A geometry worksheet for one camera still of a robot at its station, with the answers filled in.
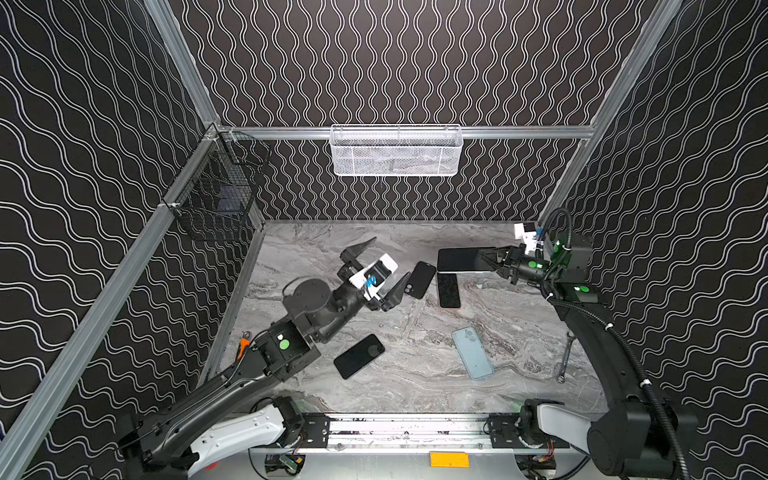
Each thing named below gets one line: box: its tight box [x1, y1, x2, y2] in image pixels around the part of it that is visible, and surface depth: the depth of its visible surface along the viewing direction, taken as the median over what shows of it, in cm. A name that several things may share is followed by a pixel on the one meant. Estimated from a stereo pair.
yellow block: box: [429, 452, 470, 468], surface depth 72 cm
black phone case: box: [404, 261, 437, 299], surface depth 105 cm
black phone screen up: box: [333, 334, 385, 380], surface depth 88 cm
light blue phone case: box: [451, 326, 494, 380], surface depth 90 cm
